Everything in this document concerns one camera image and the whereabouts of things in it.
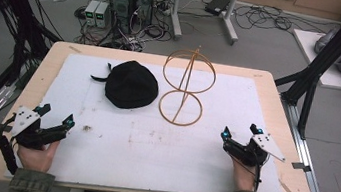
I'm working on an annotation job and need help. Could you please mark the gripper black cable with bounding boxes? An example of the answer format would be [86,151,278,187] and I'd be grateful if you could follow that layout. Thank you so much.
[229,150,271,192]
[0,111,26,176]

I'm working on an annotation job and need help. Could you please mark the grey power supply unit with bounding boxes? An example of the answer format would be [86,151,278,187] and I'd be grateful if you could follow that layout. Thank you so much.
[92,1,112,31]
[81,0,101,28]

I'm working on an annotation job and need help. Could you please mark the tangle of black cables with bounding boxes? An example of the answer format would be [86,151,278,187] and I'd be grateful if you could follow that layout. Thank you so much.
[230,0,334,43]

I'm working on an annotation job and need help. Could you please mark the person's right hand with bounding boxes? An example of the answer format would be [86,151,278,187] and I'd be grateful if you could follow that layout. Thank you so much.
[227,157,260,192]

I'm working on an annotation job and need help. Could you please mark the white floor board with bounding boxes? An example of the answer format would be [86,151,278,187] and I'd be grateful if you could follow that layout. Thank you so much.
[286,28,341,91]

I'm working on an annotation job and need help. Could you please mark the tangle of cables by computers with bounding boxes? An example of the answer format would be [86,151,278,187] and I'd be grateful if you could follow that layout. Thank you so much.
[69,0,180,58]

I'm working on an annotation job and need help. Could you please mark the gold wire hat stand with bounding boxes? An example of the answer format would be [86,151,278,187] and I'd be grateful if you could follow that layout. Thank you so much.
[155,41,221,131]

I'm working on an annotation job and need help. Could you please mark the black knit hat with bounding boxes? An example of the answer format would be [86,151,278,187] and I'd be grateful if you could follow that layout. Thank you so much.
[86,54,164,114]

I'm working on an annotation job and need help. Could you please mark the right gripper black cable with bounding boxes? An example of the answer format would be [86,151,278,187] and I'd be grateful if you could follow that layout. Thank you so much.
[229,150,271,192]

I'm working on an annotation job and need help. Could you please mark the person's left hand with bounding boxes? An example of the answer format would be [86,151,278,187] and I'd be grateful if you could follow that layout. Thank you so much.
[14,134,61,176]

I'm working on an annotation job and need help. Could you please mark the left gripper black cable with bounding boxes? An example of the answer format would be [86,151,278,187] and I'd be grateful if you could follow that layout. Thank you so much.
[0,111,26,176]

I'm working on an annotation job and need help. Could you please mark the black computer tower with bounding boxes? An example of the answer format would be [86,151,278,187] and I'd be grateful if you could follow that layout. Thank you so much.
[104,0,136,36]
[130,0,156,29]

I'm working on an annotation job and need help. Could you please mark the black flat box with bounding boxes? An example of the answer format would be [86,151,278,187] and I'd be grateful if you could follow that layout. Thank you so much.
[203,0,232,18]

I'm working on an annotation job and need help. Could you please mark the white foam mat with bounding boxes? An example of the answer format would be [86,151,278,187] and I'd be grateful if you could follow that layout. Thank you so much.
[4,45,300,192]

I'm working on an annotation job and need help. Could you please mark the grey tape piece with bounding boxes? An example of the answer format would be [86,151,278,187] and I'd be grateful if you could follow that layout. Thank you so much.
[290,161,313,173]

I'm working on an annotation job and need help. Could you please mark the white desk leg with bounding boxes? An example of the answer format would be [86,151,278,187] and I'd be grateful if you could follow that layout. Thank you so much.
[167,0,188,42]
[217,0,245,48]

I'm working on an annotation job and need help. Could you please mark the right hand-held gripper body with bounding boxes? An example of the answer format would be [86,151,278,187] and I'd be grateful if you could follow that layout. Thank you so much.
[220,128,290,173]

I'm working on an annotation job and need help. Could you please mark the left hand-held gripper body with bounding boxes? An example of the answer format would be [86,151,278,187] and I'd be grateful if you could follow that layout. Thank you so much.
[8,104,56,153]

